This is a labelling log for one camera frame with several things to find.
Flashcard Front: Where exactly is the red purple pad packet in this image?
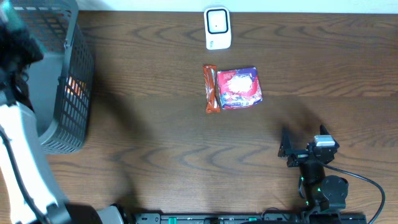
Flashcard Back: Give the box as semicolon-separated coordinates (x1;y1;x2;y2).
217;67;262;110

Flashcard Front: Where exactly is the red snack bar wrapper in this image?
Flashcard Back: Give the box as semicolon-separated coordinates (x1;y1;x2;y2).
203;65;220;113

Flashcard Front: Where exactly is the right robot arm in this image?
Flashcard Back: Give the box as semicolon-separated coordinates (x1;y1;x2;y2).
278;125;349;223

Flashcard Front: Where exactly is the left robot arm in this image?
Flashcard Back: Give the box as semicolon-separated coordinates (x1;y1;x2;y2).
1;22;128;224

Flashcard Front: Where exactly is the white barcode scanner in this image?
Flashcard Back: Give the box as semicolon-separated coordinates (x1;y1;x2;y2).
203;7;232;50

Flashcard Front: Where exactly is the grey plastic mesh basket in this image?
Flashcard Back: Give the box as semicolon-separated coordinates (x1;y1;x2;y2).
11;0;95;154

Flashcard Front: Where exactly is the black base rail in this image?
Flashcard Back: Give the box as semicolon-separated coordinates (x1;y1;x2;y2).
132;213;367;224

